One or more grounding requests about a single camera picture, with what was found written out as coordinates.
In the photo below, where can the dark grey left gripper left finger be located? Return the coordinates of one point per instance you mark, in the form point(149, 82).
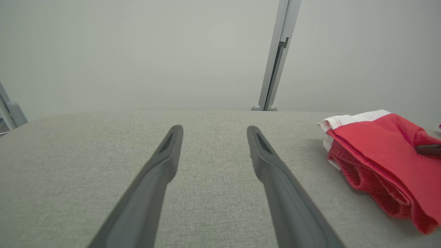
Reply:
point(151, 193)

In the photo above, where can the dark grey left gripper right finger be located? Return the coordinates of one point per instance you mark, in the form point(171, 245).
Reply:
point(289, 206)

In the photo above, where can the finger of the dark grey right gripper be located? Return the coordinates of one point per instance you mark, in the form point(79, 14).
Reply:
point(430, 150)

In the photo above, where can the red shorts with white trim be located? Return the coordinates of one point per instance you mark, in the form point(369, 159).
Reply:
point(379, 148)

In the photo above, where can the grey fabric sofa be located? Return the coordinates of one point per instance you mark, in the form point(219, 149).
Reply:
point(69, 172)

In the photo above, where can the grey wheeled stand leg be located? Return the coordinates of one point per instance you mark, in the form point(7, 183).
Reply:
point(15, 115)

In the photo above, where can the grey partition post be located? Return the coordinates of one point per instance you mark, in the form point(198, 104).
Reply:
point(279, 51)

